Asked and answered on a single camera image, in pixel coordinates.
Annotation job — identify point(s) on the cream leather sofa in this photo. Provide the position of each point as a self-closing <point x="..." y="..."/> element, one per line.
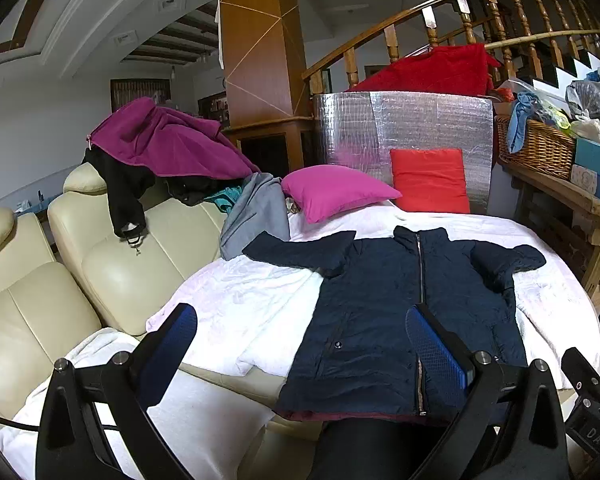
<point x="120" y="270"/>

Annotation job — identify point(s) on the person's leg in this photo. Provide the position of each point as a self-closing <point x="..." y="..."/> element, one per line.
<point x="370" y="452"/>

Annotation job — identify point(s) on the dark wooden door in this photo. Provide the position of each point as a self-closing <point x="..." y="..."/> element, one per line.
<point x="135" y="92"/>

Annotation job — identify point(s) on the blue cloth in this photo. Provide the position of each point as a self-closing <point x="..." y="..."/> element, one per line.
<point x="517" y="125"/>

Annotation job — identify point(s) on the white patterned box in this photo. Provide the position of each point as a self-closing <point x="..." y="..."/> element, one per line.
<point x="587" y="180"/>

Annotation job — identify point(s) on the wicker basket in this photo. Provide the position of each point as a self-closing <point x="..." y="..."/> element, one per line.
<point x="540" y="150"/>

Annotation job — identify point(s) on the navy blue padded jacket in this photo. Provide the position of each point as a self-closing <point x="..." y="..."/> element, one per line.
<point x="380" y="310"/>

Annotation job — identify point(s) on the teal garment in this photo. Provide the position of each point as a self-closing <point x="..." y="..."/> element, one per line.
<point x="225" y="202"/>

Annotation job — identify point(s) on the small blue-topped table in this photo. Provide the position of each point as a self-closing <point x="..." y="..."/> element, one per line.
<point x="35" y="207"/>

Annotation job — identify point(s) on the white plastic bag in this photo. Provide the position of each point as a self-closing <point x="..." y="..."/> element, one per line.
<point x="597" y="130"/>

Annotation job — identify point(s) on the grey garment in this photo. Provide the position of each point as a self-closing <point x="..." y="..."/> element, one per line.
<point x="255" y="215"/>

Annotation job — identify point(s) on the dark wall shelf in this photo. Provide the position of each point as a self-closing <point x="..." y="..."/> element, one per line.
<point x="214" y="107"/>

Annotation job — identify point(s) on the black garment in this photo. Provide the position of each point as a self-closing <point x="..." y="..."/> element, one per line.
<point x="122" y="185"/>

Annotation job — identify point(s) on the silver foil insulation mat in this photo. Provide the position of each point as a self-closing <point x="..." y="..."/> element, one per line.
<point x="430" y="120"/>

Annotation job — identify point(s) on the magenta pillow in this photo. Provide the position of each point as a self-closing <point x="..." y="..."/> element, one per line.
<point x="335" y="192"/>

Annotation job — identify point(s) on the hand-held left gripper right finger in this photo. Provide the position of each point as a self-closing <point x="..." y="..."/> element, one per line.
<point x="432" y="355"/>

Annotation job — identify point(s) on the red blanket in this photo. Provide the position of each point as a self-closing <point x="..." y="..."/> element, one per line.
<point x="445" y="70"/>

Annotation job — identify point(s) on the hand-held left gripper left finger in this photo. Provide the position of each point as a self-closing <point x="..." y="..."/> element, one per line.
<point x="172" y="347"/>

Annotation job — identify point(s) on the blue cardboard box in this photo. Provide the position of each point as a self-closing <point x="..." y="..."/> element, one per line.
<point x="597" y="157"/>

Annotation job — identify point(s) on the magenta fleece jacket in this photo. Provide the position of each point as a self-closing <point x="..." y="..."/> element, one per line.
<point x="170" y="145"/>

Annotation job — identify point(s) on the red pillow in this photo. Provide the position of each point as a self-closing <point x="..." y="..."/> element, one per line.
<point x="430" y="180"/>

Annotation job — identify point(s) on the dark plastic bag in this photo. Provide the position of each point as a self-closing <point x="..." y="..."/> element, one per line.
<point x="585" y="97"/>

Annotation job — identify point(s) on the wooden side table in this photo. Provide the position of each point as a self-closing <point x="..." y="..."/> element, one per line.
<point x="570" y="195"/>

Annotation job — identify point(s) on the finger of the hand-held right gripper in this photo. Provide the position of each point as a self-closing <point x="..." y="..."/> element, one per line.
<point x="582" y="372"/>

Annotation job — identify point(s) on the yellow green plastic item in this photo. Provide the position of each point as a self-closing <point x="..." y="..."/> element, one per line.
<point x="555" y="115"/>

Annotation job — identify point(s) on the wooden stair railing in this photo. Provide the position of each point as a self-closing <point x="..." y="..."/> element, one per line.
<point x="392" y="42"/>

